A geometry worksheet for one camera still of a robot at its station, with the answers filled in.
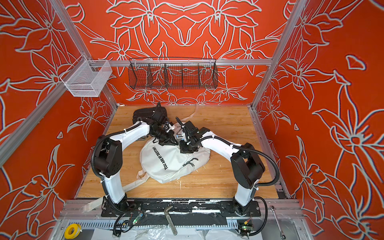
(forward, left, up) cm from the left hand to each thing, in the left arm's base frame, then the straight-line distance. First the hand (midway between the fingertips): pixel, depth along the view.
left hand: (178, 142), depth 86 cm
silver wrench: (-39, -52, -10) cm, 66 cm away
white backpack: (-12, +9, -3) cm, 15 cm away
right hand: (-3, -2, -1) cm, 4 cm away
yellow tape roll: (-45, +46, -9) cm, 65 cm away
